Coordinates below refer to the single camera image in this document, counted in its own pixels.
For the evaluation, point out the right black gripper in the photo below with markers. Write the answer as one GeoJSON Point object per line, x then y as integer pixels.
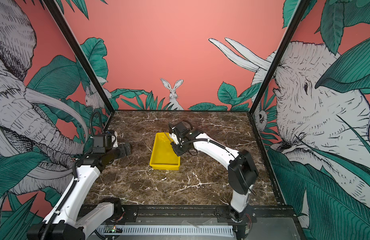
{"type": "Point", "coordinates": [177, 150]}

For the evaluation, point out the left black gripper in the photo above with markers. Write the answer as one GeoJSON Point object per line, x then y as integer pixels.
{"type": "Point", "coordinates": [122, 151]}

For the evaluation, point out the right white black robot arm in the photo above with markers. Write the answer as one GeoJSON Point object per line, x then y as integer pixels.
{"type": "Point", "coordinates": [242, 171]}

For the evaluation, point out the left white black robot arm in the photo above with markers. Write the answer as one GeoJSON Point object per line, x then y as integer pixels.
{"type": "Point", "coordinates": [63, 222]}

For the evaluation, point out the yellow plastic bin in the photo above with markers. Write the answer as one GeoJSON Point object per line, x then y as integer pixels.
{"type": "Point", "coordinates": [163, 156]}

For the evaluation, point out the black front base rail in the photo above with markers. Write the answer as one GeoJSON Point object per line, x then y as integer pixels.
{"type": "Point", "coordinates": [268, 222]}

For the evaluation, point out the left black corner post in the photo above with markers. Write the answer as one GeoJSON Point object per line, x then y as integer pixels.
{"type": "Point", "coordinates": [76, 48]}

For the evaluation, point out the black corner post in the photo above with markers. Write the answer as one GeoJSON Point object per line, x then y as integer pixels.
{"type": "Point", "coordinates": [295, 21]}
{"type": "Point", "coordinates": [76, 48]}

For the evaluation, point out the white slotted cable duct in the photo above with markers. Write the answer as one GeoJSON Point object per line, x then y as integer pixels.
{"type": "Point", "coordinates": [177, 230]}

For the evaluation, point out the right black corner post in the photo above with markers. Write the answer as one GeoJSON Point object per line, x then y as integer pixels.
{"type": "Point", "coordinates": [295, 21]}

